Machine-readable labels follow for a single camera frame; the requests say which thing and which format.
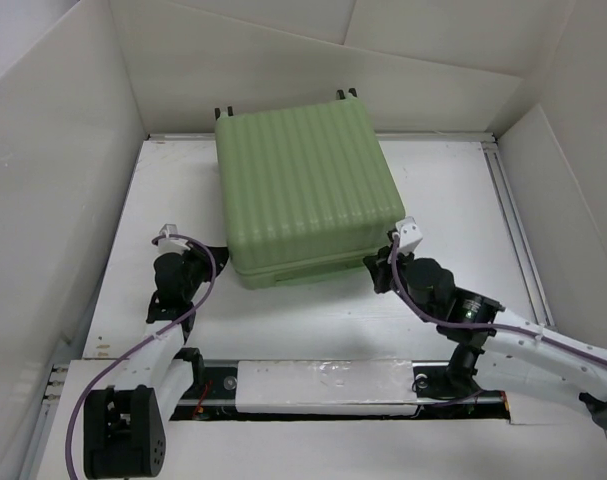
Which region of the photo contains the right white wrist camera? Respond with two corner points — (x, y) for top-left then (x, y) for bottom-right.
(389, 216), (423, 255)

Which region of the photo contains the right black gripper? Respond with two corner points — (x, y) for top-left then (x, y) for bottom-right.
(363, 242), (432, 322)

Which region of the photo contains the green hard-shell suitcase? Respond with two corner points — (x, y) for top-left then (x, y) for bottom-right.
(215, 88), (406, 289)

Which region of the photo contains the purple cable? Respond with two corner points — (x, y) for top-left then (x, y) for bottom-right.
(388, 232), (607, 371)
(64, 233), (219, 476)

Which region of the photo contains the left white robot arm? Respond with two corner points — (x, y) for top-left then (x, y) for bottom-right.
(83, 235), (229, 479)

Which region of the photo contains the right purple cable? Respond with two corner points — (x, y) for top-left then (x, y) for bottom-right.
(388, 232), (607, 371)

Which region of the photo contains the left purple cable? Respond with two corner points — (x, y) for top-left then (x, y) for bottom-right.
(64, 233), (219, 476)

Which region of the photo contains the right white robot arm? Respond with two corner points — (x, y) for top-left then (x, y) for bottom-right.
(363, 246), (607, 431)

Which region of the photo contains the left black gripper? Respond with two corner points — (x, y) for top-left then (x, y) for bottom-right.
(179, 240), (231, 301)

